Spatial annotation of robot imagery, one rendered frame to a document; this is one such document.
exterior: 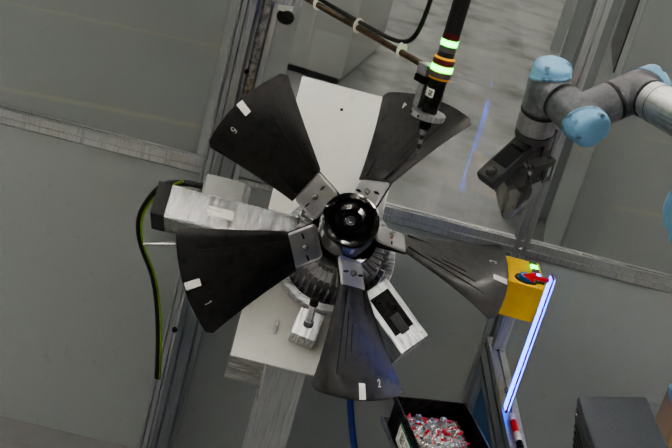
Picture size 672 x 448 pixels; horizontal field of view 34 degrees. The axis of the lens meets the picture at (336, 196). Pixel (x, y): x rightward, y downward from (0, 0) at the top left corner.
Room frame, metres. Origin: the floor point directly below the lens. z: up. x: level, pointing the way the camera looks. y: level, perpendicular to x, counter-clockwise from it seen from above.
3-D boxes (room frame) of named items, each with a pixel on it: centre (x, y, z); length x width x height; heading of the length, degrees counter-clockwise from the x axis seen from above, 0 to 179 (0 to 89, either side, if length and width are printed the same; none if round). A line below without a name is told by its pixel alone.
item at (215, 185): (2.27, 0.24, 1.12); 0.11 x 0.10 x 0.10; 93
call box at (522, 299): (2.42, -0.48, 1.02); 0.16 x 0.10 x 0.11; 3
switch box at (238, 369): (2.43, 0.11, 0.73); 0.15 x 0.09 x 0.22; 3
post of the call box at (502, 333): (2.42, -0.48, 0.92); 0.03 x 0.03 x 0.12; 3
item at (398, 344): (2.14, -0.18, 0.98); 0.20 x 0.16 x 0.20; 3
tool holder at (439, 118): (2.12, -0.13, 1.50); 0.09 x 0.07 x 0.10; 38
